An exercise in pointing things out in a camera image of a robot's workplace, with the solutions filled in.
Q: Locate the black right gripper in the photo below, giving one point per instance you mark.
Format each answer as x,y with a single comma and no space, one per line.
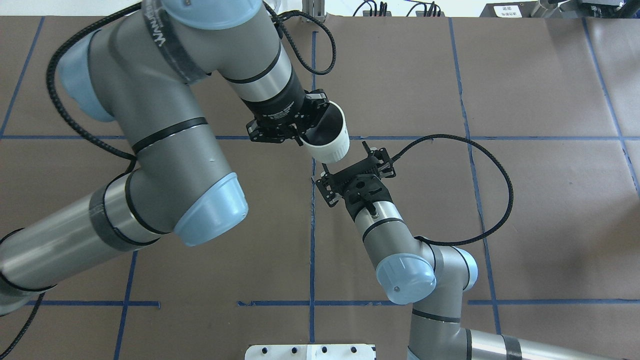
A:
329,187

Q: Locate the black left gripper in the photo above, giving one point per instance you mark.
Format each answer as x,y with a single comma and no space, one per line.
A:
278,104

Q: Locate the white ribbed HOME mug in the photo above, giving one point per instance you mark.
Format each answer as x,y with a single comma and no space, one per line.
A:
329,141

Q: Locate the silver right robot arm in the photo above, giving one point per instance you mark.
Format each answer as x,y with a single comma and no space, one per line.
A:
590,217

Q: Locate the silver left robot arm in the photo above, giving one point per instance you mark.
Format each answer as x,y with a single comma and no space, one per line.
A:
124,84

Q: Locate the black label box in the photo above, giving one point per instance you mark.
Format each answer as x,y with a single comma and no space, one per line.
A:
508,10

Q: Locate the grey aluminium frame post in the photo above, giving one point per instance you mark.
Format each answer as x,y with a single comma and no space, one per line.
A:
315,8

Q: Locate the white pedestal base plate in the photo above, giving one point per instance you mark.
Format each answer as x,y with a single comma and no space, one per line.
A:
332,351

